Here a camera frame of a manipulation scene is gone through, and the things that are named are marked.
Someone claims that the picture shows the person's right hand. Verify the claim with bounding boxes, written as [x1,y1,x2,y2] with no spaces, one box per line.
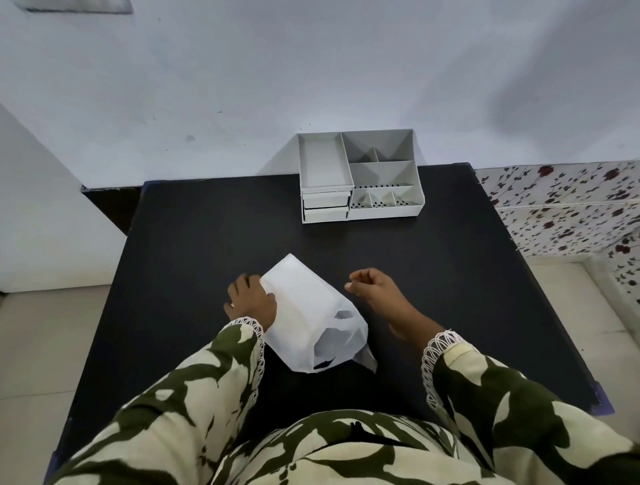
[344,268,427,341]

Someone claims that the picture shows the person's left hand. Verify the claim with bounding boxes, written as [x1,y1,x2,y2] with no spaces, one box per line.
[223,273,278,333]

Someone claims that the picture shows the white paper bag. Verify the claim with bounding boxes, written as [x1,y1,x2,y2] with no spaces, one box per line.
[258,253,378,374]

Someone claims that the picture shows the person's left forearm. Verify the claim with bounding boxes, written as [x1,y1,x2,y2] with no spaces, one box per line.
[49,317,266,485]

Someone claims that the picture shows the person's right forearm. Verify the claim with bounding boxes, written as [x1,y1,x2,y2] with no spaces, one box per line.
[389,311,640,485]

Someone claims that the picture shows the white organizer drawer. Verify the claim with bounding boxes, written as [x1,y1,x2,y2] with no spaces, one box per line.
[302,206,350,224]
[302,191,352,210]

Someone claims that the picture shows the white desk organizer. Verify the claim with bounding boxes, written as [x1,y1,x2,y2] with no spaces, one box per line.
[297,129,426,225]

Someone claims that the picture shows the green cream patterned garment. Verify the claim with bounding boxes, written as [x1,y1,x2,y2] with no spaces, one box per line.
[210,409,501,485]

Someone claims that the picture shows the white floral patterned cloth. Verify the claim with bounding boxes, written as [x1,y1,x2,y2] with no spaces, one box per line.
[474,159,640,306]

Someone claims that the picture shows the grey wall vent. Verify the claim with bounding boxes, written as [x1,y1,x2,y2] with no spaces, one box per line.
[12,0,134,15]

